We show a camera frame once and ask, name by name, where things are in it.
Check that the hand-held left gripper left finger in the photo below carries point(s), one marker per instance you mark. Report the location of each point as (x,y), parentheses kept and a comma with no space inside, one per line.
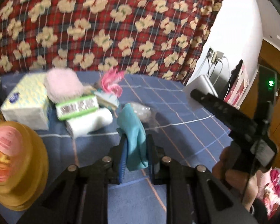
(122,161)

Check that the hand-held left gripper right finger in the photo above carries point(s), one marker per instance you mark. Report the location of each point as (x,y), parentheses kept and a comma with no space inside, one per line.
(149,161)

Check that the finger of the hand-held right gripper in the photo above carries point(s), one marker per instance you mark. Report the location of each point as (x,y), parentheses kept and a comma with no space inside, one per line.
(219,108)

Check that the teal cloth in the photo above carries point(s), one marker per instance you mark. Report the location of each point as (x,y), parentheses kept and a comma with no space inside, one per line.
(133,133)

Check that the person's right hand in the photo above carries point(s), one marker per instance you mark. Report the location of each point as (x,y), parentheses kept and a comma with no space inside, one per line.
(238,182)

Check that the blue plaid sheet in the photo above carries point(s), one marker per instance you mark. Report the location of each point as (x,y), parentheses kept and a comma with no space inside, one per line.
(177,133)

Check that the pink printed bag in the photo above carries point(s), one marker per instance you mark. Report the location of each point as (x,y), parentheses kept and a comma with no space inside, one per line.
(274,189)

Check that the clear plastic bag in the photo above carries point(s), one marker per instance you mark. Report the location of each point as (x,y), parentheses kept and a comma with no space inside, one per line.
(142,112)

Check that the white tissue pack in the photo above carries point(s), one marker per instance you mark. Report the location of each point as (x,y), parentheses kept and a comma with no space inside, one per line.
(88,122)

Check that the white plug adapter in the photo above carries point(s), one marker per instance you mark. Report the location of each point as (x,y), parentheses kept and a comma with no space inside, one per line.
(218,56)

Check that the green-edged tissue pack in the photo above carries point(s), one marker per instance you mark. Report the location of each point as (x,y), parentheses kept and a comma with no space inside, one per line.
(77,106)

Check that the pink striped scrunchie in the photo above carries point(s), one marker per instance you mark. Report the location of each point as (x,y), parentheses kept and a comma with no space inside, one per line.
(110,81)

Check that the pink fluffy cloth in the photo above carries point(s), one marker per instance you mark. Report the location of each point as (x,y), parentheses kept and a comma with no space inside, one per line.
(63,84)

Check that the gold round tin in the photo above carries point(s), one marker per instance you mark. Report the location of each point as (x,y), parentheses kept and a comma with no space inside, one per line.
(11,163)

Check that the pale patterned tissue box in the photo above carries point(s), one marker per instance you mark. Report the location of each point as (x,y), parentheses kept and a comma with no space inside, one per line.
(25,102)

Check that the red plaid bear blanket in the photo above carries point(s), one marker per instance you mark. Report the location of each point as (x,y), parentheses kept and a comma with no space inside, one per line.
(107,28)

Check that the wall socket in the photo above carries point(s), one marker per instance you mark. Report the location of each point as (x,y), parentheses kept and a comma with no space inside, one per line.
(210,52)

